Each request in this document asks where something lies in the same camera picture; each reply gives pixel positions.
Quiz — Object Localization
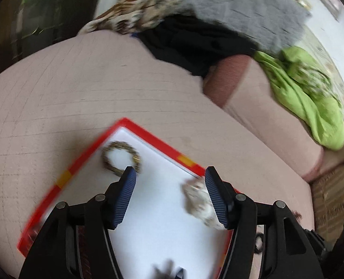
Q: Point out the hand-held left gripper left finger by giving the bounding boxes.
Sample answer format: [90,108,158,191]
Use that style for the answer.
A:
[19,166,137,279]

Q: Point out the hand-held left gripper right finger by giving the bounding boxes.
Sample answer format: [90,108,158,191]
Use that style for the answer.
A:
[204,166,325,279]

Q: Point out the white scrunchie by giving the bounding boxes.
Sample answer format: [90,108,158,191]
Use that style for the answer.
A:
[184,179,226,231]

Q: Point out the red-rimmed white tray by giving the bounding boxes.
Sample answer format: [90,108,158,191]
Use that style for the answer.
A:
[17,117,242,279]

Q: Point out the gold beaded bracelet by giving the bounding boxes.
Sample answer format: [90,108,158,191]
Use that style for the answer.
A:
[102,141,143,176]

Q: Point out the dark jewelry piece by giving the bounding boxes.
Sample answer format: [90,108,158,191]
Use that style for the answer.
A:
[153,260,187,279]

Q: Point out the pink bolster pillow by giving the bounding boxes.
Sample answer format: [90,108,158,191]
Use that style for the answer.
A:
[203,55,325,181]

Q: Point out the green cloth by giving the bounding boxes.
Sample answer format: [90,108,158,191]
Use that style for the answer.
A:
[253,46,344,152]

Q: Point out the black cloth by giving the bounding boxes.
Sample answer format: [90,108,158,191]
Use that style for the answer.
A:
[137,14,260,79]

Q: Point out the grey quilted blanket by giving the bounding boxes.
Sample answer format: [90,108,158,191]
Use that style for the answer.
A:
[178,0,312,53]

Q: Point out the tiger print cloth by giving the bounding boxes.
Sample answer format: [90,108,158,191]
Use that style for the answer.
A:
[78,0,190,35]

